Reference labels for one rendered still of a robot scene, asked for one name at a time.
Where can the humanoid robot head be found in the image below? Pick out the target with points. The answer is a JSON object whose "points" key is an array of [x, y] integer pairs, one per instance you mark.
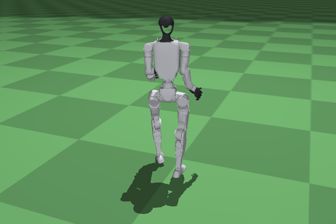
{"points": [[166, 21]]}

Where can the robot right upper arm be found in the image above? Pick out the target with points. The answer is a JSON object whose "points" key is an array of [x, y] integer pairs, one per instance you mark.
{"points": [[185, 48]]}

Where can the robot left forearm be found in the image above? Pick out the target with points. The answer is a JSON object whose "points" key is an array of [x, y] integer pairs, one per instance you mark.
{"points": [[151, 77]]}

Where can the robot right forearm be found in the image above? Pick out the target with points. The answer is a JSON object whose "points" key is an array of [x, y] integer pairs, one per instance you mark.
{"points": [[187, 80]]}

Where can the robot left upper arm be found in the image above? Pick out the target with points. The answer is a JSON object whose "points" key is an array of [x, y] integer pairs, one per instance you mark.
{"points": [[148, 58]]}

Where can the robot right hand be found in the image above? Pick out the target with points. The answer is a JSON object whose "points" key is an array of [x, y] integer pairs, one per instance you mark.
{"points": [[197, 93]]}

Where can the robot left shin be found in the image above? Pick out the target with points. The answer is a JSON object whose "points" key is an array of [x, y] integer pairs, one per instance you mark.
{"points": [[157, 138]]}

